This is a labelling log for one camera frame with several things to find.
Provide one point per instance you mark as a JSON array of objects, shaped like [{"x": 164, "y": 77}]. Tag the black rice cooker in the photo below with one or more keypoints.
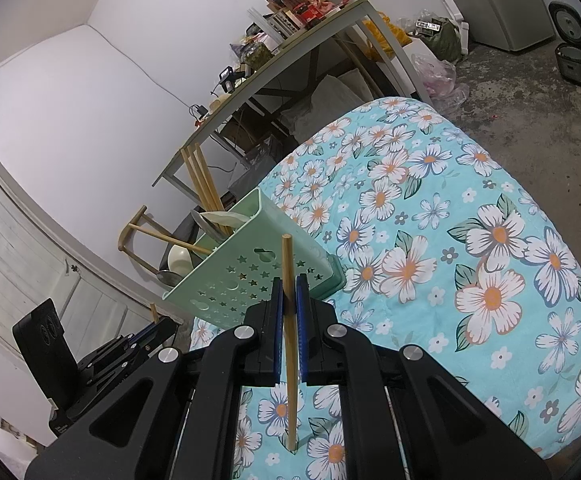
[{"x": 575, "y": 60}]

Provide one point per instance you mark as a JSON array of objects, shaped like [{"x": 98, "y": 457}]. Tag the grey refrigerator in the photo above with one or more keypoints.
[{"x": 510, "y": 0}]

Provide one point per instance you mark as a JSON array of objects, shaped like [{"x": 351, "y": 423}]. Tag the red bottles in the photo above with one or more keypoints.
[{"x": 298, "y": 7}]

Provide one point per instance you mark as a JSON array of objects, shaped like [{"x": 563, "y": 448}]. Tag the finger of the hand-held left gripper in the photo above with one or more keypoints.
[
  {"x": 145, "y": 332},
  {"x": 145, "y": 346}
]

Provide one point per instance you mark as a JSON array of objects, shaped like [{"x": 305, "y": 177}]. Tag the floral turquoise blanket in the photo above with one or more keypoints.
[{"x": 420, "y": 200}]

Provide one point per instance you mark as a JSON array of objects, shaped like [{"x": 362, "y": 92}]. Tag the grey pillow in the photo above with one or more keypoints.
[{"x": 330, "y": 92}]

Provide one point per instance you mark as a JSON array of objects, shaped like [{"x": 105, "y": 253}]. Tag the pale green soup spoon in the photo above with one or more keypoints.
[{"x": 228, "y": 219}]

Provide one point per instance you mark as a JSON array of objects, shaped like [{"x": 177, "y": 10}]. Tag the dark green bag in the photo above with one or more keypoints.
[{"x": 445, "y": 40}]

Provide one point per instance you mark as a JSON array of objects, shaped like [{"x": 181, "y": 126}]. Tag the glass jar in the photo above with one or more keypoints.
[{"x": 258, "y": 55}]

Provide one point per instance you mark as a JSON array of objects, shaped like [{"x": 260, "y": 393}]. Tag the yellow bag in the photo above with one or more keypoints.
[{"x": 385, "y": 35}]

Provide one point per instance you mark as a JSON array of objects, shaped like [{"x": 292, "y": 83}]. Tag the pink plastic bag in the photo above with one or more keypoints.
[{"x": 440, "y": 82}]

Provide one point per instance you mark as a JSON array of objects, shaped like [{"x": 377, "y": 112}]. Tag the white panel door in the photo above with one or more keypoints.
[{"x": 20, "y": 240}]

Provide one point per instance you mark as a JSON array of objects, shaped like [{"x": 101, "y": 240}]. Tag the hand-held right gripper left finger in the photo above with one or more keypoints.
[{"x": 279, "y": 330}]

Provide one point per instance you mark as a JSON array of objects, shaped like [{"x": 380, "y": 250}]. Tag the green plastic utensil holder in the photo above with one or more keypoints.
[{"x": 215, "y": 280}]

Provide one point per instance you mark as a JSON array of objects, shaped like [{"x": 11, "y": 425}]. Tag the metal spoon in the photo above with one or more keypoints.
[{"x": 205, "y": 229}]

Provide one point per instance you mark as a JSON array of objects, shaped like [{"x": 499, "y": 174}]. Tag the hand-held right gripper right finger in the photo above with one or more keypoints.
[{"x": 303, "y": 330}]

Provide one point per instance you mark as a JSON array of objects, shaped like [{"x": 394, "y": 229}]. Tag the white foam board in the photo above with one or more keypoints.
[{"x": 453, "y": 15}]

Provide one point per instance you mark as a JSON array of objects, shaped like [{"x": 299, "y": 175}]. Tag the dark grey spoon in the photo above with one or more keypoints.
[{"x": 168, "y": 277}]

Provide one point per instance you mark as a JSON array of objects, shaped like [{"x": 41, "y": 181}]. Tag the grey long table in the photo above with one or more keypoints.
[{"x": 265, "y": 67}]

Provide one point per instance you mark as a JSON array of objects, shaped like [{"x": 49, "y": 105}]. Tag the white plastic spoon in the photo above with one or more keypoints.
[{"x": 185, "y": 260}]

